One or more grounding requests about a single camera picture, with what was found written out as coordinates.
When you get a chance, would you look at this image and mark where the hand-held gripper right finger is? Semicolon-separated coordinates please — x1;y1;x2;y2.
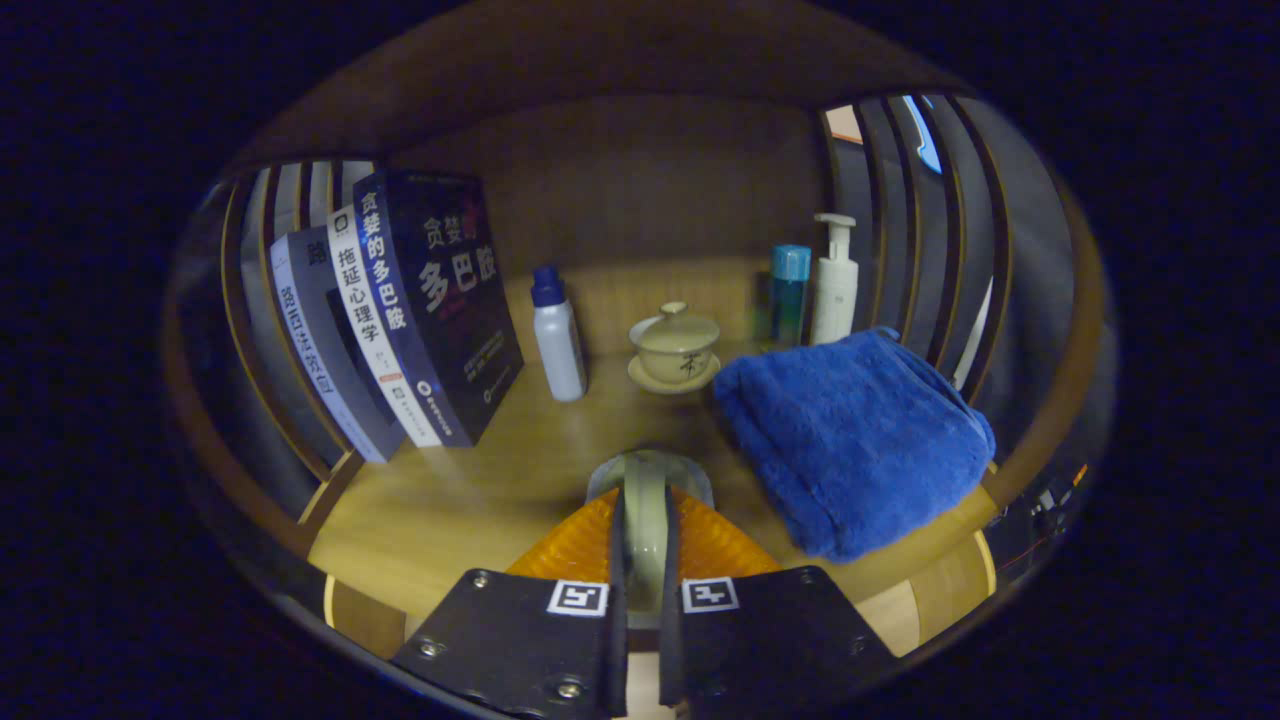
658;488;898;720

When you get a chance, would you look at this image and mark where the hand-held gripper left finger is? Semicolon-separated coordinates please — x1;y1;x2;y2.
390;488;629;720

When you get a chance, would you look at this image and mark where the pale green ceramic dish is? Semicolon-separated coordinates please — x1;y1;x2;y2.
585;450;716;626

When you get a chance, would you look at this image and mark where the wooden countertop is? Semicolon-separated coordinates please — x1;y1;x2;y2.
308;255;1001;621

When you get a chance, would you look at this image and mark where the wooden cabinet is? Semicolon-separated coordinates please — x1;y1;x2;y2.
160;0;1106;561

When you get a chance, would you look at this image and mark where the folded blue towel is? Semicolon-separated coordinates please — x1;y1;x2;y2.
712;327;997;563

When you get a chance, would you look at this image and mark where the black equipment with orange clip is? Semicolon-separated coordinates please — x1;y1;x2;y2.
985;460;1091;586

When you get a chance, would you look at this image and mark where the white bottle with blue cap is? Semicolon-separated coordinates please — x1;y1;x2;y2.
530;265;589;403

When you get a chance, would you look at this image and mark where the beige lidded teacup with saucer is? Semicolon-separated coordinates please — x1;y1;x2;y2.
627;301;722;395

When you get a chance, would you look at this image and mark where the white book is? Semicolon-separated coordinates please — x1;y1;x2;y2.
326;205;443;449

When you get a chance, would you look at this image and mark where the teal bottle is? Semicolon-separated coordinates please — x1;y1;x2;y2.
768;244;812;349

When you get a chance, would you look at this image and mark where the light blue book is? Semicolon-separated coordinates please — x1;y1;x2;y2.
268;225;406;464

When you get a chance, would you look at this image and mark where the white pump bottle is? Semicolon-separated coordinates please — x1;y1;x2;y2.
810;213;860;346

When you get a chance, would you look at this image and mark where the dark blue book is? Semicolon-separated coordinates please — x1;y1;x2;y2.
352;170;525;448

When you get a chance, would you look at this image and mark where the black backdrop cloth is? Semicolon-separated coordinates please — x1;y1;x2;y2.
190;92;1116;521

